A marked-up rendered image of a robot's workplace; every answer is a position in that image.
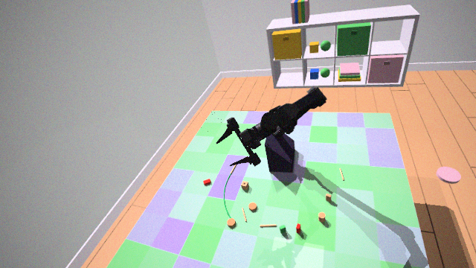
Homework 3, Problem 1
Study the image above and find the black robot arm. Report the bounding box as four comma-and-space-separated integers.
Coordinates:
239, 87, 327, 150

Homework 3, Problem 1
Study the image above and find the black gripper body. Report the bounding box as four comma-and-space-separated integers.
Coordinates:
227, 118, 265, 166

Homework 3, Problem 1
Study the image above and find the light wooden block with small hole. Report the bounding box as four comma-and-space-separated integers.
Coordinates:
241, 181, 249, 190

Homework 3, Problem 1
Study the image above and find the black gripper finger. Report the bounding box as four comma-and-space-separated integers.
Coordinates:
229, 157, 252, 166
216, 124, 232, 144

